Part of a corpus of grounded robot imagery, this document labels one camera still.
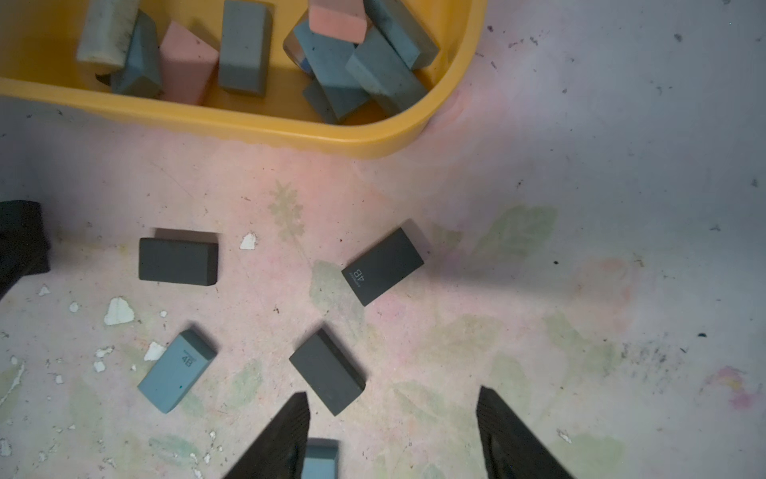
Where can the teal eraser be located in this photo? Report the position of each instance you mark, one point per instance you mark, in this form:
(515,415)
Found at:
(321,459)
(383,75)
(327,58)
(141,77)
(403,31)

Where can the light blue eraser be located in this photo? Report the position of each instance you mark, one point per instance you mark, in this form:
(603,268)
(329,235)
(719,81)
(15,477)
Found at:
(177,370)

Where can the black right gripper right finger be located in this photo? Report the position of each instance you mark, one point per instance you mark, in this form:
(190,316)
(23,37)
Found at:
(510,449)

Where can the brown blue eraser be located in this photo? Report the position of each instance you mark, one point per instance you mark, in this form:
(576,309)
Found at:
(294,52)

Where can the yellow plastic storage box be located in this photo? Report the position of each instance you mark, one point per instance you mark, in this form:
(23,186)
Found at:
(39,40)

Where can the grey eraser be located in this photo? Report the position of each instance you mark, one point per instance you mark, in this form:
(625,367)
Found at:
(245,47)
(316,97)

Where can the pink eraser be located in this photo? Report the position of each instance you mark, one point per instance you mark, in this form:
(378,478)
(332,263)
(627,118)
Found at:
(187,65)
(344,20)

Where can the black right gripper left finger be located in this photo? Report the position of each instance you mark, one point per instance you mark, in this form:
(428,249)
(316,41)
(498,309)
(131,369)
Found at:
(279,451)

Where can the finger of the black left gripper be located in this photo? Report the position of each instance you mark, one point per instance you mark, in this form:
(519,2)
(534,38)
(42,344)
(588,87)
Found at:
(24,246)

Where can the black eraser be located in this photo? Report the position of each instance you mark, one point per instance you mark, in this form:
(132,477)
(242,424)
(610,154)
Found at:
(382,267)
(328,371)
(176,261)

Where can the pink eraser bottom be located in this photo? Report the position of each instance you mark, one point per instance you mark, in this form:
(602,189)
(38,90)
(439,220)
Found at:
(187,65)

